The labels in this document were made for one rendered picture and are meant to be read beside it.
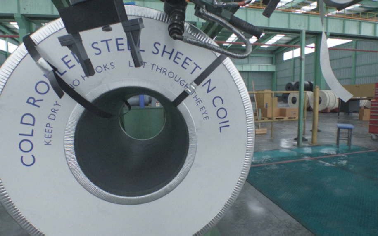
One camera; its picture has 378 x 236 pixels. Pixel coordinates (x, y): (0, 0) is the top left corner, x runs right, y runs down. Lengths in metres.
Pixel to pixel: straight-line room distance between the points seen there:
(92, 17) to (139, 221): 0.85
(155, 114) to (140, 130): 0.37
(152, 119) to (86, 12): 2.96
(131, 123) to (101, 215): 2.49
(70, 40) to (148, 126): 2.93
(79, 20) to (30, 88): 0.53
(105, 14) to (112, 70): 0.43
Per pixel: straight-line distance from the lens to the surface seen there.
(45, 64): 0.90
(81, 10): 0.50
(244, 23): 0.80
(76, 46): 0.53
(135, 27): 0.46
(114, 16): 0.47
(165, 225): 1.05
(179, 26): 0.73
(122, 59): 0.88
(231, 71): 0.95
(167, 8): 0.84
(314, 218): 1.93
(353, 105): 11.19
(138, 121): 3.37
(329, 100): 12.88
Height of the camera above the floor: 0.97
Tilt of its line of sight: 6 degrees down
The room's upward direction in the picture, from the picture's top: 1 degrees counter-clockwise
